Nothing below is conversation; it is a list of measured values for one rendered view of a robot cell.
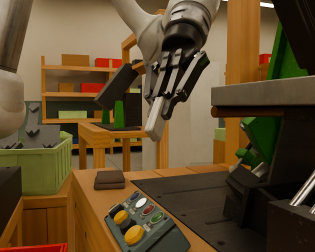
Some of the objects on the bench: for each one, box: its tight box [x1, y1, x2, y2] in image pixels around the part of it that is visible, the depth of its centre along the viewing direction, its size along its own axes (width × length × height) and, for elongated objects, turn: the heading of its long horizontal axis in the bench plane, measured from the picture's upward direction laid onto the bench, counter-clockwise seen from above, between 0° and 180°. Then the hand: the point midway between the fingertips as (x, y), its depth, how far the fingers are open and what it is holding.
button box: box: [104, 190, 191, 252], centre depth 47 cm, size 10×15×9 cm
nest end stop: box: [226, 176, 245, 199], centre depth 54 cm, size 4×7×6 cm
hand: (158, 118), depth 47 cm, fingers closed
